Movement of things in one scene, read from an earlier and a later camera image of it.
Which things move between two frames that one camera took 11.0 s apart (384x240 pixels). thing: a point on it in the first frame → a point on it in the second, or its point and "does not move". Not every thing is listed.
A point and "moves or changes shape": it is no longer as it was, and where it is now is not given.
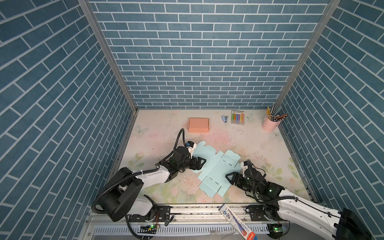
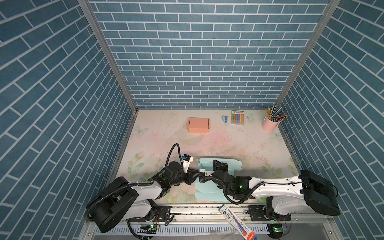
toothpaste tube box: x=243 y=230 does not move
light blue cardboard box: x=217 y=165 moves or changes shape
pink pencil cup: x=268 y=125 does not move
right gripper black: x=234 y=178 → x=218 y=166
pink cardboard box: x=198 y=125 does not move
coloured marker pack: x=237 y=117 does not move
